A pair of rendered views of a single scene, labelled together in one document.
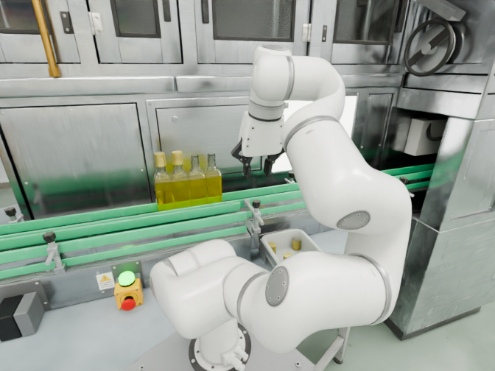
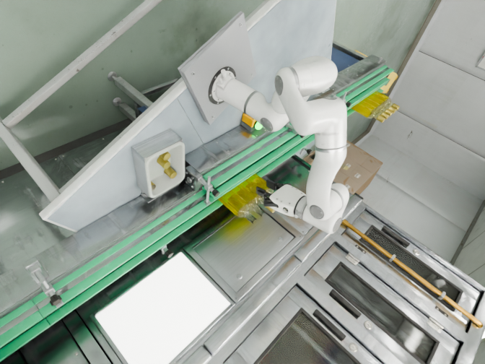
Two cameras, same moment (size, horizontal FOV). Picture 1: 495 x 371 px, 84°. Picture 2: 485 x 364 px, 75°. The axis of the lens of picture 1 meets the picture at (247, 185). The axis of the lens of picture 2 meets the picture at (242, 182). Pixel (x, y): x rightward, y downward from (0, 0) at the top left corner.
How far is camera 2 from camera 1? 95 cm
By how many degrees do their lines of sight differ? 51
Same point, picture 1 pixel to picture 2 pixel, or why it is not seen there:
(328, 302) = (328, 67)
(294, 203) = (161, 222)
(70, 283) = not seen: hidden behind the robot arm
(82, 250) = (283, 134)
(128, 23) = (342, 272)
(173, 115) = (283, 240)
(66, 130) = not seen: hidden behind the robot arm
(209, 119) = (261, 253)
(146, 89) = (308, 243)
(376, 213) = (328, 100)
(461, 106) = not seen: outside the picture
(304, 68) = (336, 198)
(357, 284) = (316, 76)
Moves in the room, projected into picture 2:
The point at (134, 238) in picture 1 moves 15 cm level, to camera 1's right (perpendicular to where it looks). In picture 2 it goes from (267, 146) to (248, 152)
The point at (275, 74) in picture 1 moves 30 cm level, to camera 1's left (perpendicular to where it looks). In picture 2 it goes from (343, 188) to (373, 168)
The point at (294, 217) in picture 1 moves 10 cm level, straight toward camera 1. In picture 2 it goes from (154, 211) to (163, 191)
